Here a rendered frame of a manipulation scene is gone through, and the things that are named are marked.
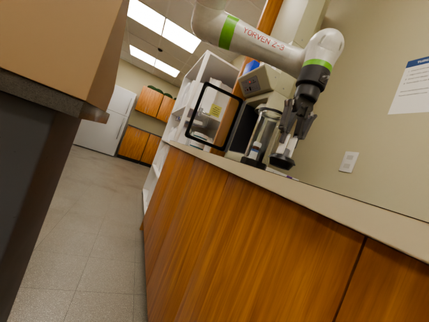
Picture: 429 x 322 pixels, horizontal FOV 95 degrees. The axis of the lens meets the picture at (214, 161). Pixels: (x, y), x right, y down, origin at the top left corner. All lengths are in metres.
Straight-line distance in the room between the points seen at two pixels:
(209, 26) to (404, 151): 0.96
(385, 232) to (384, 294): 0.08
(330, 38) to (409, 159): 0.64
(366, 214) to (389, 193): 0.81
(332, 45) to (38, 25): 0.74
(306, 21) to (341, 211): 1.26
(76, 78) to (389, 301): 0.62
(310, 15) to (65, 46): 1.29
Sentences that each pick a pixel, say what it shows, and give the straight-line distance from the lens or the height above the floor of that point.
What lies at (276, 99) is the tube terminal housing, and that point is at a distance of 1.24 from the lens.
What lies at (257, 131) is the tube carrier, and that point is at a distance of 0.75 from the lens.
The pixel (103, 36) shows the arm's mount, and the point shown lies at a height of 1.08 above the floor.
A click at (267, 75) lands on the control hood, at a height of 1.46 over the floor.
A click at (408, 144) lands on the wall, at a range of 1.19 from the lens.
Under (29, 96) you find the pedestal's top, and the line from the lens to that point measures 0.55.
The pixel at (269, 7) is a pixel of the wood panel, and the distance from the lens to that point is 1.86.
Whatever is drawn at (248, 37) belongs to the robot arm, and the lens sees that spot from 0.87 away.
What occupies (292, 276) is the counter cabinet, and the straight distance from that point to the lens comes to 0.43.
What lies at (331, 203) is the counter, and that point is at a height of 0.92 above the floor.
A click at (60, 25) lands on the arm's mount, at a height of 1.06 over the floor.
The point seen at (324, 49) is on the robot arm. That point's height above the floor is 1.36.
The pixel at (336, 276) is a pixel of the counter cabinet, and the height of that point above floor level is 0.82.
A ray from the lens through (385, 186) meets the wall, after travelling 1.16.
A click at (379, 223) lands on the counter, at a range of 0.33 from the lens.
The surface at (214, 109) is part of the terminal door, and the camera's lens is 1.40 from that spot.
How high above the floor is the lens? 0.92
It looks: 1 degrees down
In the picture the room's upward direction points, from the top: 21 degrees clockwise
